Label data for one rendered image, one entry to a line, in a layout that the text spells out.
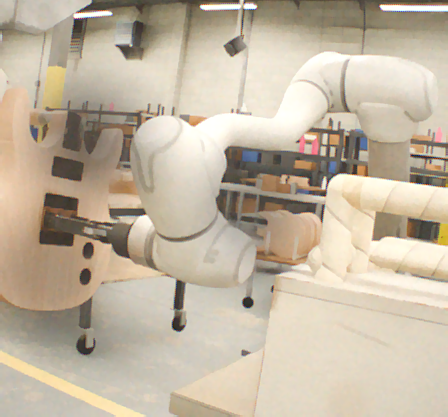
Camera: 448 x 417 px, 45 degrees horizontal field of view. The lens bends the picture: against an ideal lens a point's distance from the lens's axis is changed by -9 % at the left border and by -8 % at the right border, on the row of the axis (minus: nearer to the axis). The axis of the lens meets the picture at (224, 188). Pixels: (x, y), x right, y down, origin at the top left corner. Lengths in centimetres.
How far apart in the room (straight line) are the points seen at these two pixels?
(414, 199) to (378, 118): 69
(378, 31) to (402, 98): 1139
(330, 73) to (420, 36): 1113
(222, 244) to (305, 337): 33
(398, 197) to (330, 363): 18
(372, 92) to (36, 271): 77
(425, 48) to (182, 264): 1153
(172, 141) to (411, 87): 59
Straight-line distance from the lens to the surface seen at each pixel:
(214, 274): 89
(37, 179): 110
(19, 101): 107
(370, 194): 57
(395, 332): 57
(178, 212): 83
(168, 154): 79
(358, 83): 124
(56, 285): 118
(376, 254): 74
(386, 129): 125
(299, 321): 60
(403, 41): 1241
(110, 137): 127
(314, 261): 59
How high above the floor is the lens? 121
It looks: 3 degrees down
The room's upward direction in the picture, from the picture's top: 7 degrees clockwise
